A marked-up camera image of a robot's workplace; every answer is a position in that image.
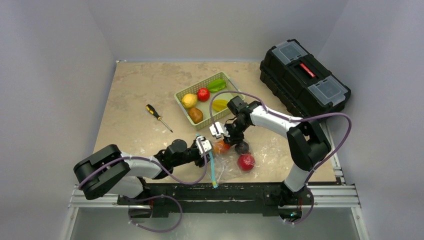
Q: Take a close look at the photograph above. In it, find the orange fake carrot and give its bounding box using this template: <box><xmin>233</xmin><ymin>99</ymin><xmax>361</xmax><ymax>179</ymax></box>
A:
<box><xmin>213</xmin><ymin>140</ymin><xmax>231</xmax><ymax>155</ymax></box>

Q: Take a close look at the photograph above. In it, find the yellow fake pepper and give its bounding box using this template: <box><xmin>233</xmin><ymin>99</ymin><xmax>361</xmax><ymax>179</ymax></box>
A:
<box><xmin>211</xmin><ymin>99</ymin><xmax>228</xmax><ymax>112</ymax></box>

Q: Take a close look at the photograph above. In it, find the clear zip top bag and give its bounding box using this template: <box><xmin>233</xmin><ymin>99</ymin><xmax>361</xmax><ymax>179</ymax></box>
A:
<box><xmin>207</xmin><ymin>140</ymin><xmax>254</xmax><ymax>189</ymax></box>

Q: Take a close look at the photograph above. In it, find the brown fake kiwi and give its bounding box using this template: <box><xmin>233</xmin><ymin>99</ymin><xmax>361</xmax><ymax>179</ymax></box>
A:
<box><xmin>188</xmin><ymin>107</ymin><xmax>204</xmax><ymax>124</ymax></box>

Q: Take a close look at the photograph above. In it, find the red fake tomato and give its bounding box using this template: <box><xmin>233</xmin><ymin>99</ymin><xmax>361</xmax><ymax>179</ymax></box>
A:
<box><xmin>197</xmin><ymin>88</ymin><xmax>211</xmax><ymax>102</ymax></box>

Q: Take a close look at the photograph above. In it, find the green fake lime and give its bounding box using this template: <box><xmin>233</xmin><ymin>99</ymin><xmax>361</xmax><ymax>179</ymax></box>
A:
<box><xmin>207</xmin><ymin>78</ymin><xmax>227</xmax><ymax>93</ymax></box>

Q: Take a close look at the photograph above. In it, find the yellow fake lemon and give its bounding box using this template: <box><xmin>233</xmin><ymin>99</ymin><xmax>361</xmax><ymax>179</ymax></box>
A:
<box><xmin>181</xmin><ymin>93</ymin><xmax>198</xmax><ymax>110</ymax></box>

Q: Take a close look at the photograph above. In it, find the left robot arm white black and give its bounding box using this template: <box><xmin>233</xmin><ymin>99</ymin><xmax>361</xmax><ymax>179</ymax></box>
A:
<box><xmin>73</xmin><ymin>135</ymin><xmax>214</xmax><ymax>205</ymax></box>

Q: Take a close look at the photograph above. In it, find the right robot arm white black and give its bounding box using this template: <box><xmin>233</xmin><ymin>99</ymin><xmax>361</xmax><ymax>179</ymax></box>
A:
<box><xmin>224</xmin><ymin>96</ymin><xmax>331</xmax><ymax>207</ymax></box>

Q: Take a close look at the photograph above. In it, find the dark purple fake fruit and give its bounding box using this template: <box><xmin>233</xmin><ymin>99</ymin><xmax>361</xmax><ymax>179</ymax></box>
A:
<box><xmin>234</xmin><ymin>141</ymin><xmax>250</xmax><ymax>155</ymax></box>

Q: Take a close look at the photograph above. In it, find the red fake apple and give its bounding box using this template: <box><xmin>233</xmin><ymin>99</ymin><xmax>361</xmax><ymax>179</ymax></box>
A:
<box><xmin>237</xmin><ymin>153</ymin><xmax>256</xmax><ymax>172</ymax></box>

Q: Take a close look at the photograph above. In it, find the green plastic basket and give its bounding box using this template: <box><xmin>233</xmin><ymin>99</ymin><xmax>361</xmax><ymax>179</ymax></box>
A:
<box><xmin>174</xmin><ymin>71</ymin><xmax>246</xmax><ymax>131</ymax></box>

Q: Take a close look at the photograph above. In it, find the yellow black screwdriver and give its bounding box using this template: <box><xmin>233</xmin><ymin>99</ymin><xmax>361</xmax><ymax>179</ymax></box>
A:
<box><xmin>146</xmin><ymin>104</ymin><xmax>173</xmax><ymax>133</ymax></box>

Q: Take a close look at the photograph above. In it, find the black toolbox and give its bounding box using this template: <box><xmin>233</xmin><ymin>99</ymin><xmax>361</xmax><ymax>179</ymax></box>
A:
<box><xmin>259</xmin><ymin>39</ymin><xmax>351</xmax><ymax>118</ymax></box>

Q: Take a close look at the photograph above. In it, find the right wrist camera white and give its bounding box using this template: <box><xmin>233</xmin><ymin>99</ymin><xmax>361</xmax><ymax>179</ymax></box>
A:
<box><xmin>209</xmin><ymin>121</ymin><xmax>230</xmax><ymax>139</ymax></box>

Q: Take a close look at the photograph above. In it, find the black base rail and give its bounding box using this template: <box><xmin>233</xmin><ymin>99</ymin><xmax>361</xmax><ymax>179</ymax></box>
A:
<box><xmin>117</xmin><ymin>182</ymin><xmax>314</xmax><ymax>221</ymax></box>

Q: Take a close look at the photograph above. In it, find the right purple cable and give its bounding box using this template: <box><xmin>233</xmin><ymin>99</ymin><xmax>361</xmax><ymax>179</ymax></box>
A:
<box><xmin>208</xmin><ymin>91</ymin><xmax>353</xmax><ymax>226</ymax></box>

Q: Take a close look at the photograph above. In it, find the aluminium frame rail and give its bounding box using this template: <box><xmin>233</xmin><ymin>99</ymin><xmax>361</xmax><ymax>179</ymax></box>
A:
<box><xmin>58</xmin><ymin>121</ymin><xmax>369</xmax><ymax>240</ymax></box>

